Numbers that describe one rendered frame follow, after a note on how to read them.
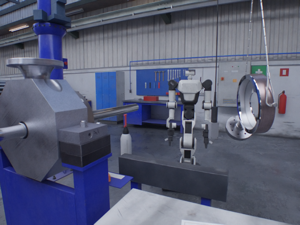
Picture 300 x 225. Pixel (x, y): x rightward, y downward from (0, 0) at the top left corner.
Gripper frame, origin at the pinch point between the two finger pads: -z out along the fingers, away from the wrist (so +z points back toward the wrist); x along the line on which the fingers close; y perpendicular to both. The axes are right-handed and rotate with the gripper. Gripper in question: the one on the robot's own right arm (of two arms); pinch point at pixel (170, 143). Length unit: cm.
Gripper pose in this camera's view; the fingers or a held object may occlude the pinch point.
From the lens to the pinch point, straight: 249.0
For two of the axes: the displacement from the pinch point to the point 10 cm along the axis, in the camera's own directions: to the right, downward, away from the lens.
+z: 0.5, -10.0, 0.6
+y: 9.7, 0.3, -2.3
